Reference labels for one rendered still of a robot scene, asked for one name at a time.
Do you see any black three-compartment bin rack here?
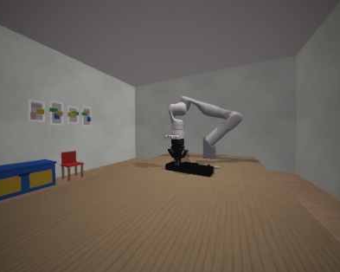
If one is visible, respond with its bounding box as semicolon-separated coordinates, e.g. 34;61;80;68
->
165;161;214;177

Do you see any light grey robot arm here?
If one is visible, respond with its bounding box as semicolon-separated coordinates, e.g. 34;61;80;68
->
164;96;242;146

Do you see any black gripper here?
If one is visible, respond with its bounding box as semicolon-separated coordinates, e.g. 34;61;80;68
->
168;139;188;165

